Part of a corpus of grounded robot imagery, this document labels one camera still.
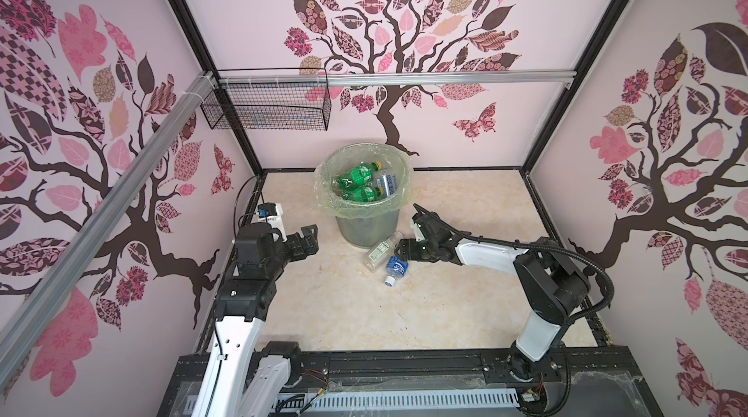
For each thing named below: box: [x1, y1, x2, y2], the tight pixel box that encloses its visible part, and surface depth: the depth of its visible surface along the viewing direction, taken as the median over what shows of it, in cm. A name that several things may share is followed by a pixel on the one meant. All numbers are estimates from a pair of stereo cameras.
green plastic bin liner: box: [313, 142, 414, 220], surface depth 85 cm
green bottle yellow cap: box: [336, 160, 383, 190], surface depth 87 cm
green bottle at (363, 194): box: [341, 185, 384, 203], surface depth 85 cm
